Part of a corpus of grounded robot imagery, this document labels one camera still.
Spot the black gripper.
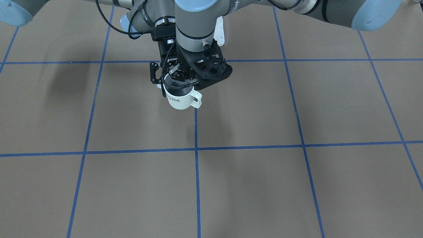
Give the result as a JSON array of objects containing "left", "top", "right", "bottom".
[{"left": 149, "top": 25, "right": 178, "bottom": 98}]

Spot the white mug with handle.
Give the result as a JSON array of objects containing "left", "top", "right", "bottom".
[{"left": 163, "top": 74, "right": 202, "bottom": 110}]

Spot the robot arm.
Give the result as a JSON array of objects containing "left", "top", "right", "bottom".
[
  {"left": 1, "top": 0, "right": 181, "bottom": 99},
  {"left": 175, "top": 0, "right": 402, "bottom": 52}
]

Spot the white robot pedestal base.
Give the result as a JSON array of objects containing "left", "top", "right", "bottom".
[{"left": 213, "top": 16, "right": 225, "bottom": 47}]

